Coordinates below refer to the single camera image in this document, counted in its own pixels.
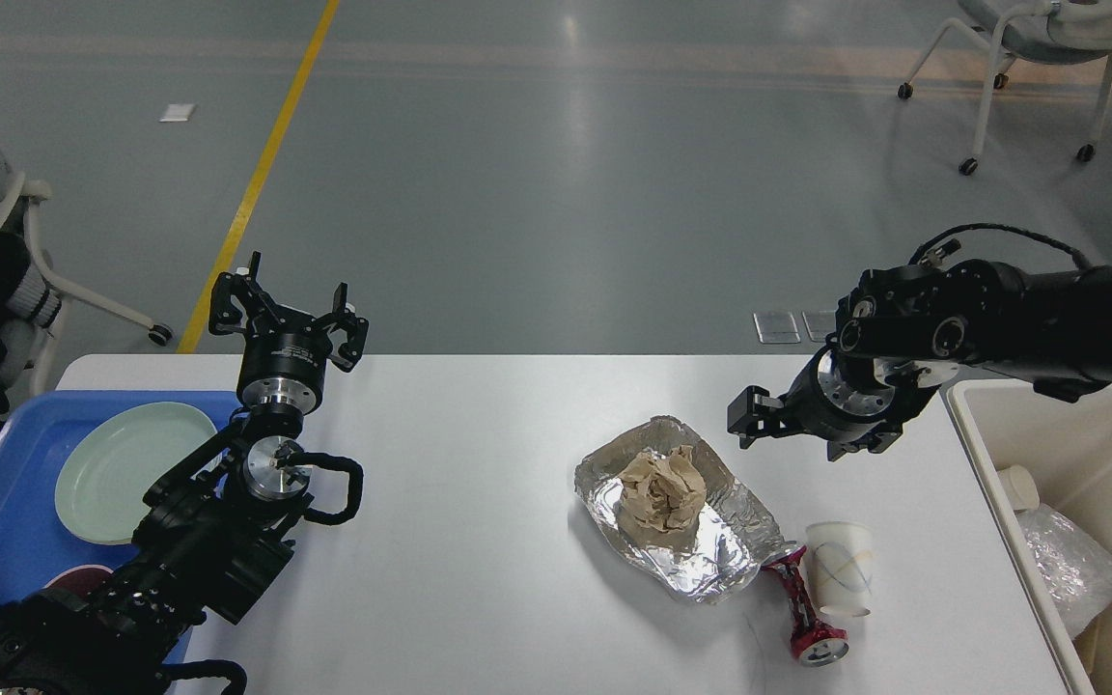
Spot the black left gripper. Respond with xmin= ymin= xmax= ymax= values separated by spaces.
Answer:
xmin=208 ymin=251 xmax=368 ymax=414

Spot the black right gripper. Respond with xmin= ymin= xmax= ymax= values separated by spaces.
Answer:
xmin=725 ymin=347 xmax=939 ymax=461

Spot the aluminium foil tray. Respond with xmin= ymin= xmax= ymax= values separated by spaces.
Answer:
xmin=573 ymin=415 xmax=798 ymax=603

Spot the mint green plate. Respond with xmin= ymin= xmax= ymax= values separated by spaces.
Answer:
xmin=54 ymin=403 xmax=216 ymax=545

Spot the plain white paper cup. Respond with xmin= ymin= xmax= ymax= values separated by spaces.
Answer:
xmin=996 ymin=465 xmax=1042 ymax=514

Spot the pink mug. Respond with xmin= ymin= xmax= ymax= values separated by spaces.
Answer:
xmin=44 ymin=564 xmax=112 ymax=597

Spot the clear plastic container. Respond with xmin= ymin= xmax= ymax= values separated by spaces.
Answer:
xmin=1016 ymin=503 xmax=1112 ymax=639

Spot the brown paper bag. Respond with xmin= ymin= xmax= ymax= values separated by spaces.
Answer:
xmin=1073 ymin=629 xmax=1098 ymax=676

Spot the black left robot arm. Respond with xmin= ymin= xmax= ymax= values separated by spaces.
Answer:
xmin=0 ymin=254 xmax=368 ymax=694

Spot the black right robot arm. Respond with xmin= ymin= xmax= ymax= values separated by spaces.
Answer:
xmin=725 ymin=225 xmax=1112 ymax=461

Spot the left floor outlet plate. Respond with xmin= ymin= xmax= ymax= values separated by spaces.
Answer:
xmin=753 ymin=311 xmax=802 ymax=345

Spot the floor outlet plate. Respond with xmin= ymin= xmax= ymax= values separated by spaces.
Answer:
xmin=753 ymin=311 xmax=802 ymax=345
xmin=802 ymin=311 xmax=838 ymax=342

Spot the right floor outlet plate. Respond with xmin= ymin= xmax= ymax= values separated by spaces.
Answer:
xmin=802 ymin=311 xmax=838 ymax=342

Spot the crumpled brown paper ball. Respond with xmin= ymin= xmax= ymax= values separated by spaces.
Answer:
xmin=618 ymin=445 xmax=707 ymax=533

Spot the red snack wrapper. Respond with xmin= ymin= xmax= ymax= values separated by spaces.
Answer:
xmin=761 ymin=542 xmax=850 ymax=668

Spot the white office chair left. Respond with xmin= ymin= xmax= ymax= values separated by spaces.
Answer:
xmin=0 ymin=171 xmax=173 ymax=397

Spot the blue plastic tray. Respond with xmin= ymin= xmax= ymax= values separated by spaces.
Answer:
xmin=0 ymin=390 xmax=246 ymax=667

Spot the grey office chair right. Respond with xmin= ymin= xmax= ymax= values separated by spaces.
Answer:
xmin=897 ymin=1 xmax=1112 ymax=177

